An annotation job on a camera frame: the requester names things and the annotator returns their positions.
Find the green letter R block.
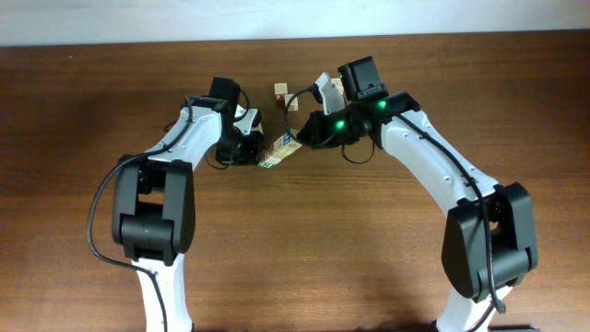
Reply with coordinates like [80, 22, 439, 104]
[258, 149, 279, 169]

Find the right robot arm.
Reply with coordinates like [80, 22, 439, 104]
[293, 56, 538, 331]

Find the letter K block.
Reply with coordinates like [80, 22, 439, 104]
[284, 94, 299, 112]

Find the far right wooden block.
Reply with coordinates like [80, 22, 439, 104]
[331, 78, 344, 95]

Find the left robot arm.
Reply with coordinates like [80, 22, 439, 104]
[112, 77, 264, 331]

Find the left black cable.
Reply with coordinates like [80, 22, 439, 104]
[86, 87, 253, 332]

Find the wooden picture block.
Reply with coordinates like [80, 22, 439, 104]
[280, 134, 301, 155]
[273, 136, 292, 160]

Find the red letter I block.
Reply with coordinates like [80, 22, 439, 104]
[265, 141, 286, 164]

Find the letter E block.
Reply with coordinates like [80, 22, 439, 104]
[274, 82, 289, 101]

